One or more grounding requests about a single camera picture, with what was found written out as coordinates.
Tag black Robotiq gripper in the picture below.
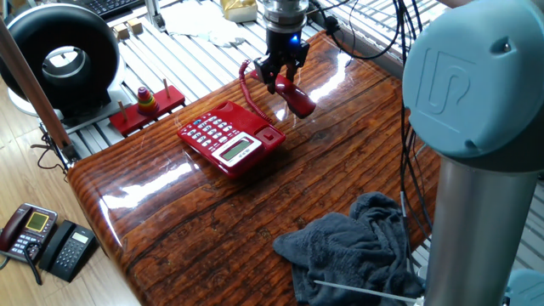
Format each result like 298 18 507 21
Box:
253 28 310 94

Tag red telephone handset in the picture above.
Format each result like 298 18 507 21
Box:
248 70 318 120

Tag red telephone cord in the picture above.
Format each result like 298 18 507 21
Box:
238 59 274 125

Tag red telephone base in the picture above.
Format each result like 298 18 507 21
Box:
177 99 287 179

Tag black desk telephone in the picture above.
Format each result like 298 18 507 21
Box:
37 219 99 284

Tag dark red desk telephone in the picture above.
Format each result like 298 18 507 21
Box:
0 202 59 263

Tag gold foil bag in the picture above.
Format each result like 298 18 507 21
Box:
219 0 259 24

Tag white crumpled cloth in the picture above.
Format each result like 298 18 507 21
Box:
161 0 247 48

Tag rainbow stacked rings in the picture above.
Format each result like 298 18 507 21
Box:
136 86 160 116

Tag red wooden peg board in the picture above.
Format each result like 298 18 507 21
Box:
109 78 187 138

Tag black computer keyboard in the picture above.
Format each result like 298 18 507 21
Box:
82 0 145 20

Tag dark grey crumpled cloth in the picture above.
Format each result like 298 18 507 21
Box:
272 191 426 306

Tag white zip tie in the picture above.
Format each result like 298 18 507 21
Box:
313 279 420 303

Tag short aluminium post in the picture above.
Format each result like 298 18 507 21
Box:
144 0 167 33

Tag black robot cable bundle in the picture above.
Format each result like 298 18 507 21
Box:
309 0 434 273

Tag brown wooden post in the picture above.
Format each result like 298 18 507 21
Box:
0 19 80 165

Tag black ring-shaped device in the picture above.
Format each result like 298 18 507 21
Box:
0 3 127 124

